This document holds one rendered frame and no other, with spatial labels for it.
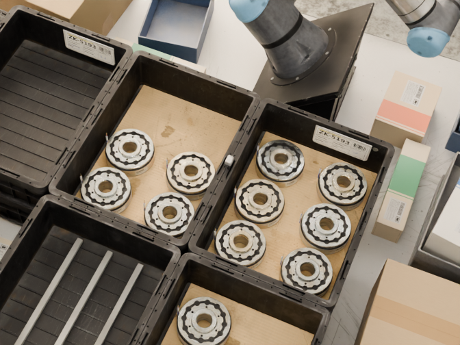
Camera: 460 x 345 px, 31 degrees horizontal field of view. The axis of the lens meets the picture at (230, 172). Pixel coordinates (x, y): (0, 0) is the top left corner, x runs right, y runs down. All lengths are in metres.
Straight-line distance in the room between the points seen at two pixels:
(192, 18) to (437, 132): 0.69
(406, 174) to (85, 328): 0.80
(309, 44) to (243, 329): 0.67
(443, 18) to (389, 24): 1.56
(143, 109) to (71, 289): 0.45
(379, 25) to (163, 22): 1.23
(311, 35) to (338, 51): 0.07
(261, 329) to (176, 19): 0.92
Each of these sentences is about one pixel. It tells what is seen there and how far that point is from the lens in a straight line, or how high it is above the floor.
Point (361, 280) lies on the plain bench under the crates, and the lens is 1.86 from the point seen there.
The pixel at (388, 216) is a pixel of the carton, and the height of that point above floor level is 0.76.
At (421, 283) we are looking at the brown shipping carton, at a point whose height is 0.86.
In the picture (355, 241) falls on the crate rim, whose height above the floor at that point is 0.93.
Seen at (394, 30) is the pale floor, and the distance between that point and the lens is 3.24.
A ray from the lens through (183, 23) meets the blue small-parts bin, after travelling 2.21.
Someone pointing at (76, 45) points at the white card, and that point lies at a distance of 1.94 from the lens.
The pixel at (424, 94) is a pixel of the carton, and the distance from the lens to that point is 2.07.
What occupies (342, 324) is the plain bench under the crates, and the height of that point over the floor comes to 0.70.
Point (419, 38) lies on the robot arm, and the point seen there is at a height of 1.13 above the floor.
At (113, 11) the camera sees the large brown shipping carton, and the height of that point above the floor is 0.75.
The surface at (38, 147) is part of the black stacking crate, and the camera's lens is 1.85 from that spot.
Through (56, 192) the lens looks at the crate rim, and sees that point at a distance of 1.67.
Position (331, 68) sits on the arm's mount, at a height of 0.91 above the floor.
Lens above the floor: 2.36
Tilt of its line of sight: 58 degrees down
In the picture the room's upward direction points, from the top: 6 degrees clockwise
